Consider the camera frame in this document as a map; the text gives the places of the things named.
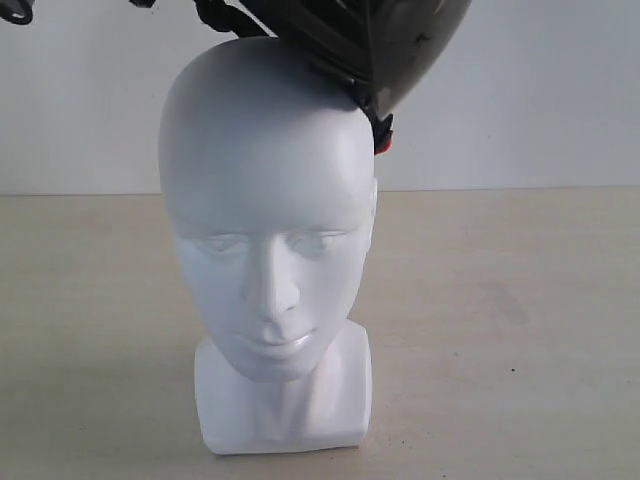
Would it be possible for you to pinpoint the black helmet with visor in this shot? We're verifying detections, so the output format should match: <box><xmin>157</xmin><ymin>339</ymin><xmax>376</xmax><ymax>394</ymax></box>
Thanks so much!
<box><xmin>0</xmin><ymin>0</ymin><xmax>475</xmax><ymax>155</ymax></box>

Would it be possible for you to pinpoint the white mannequin head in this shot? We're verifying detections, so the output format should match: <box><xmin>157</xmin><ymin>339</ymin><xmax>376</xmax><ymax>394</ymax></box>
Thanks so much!
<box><xmin>158</xmin><ymin>38</ymin><xmax>378</xmax><ymax>455</ymax></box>

